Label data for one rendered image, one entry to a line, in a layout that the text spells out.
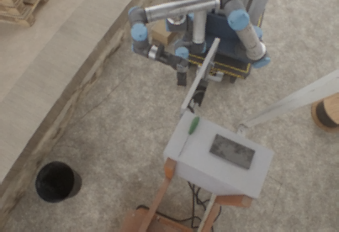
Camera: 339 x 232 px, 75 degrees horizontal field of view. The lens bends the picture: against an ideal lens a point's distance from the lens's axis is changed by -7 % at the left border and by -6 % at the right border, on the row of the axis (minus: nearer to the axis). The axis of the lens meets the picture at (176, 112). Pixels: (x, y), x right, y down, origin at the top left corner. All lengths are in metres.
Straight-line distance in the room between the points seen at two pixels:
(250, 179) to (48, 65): 1.99
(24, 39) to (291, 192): 2.92
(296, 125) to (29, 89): 2.54
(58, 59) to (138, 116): 0.91
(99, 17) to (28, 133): 1.27
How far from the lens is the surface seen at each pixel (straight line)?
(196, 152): 0.94
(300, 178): 2.49
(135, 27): 1.38
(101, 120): 2.37
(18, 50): 2.66
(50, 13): 2.79
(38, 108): 2.25
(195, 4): 1.48
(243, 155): 0.96
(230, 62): 2.25
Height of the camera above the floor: 2.17
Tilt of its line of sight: 70 degrees down
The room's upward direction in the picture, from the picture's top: 5 degrees clockwise
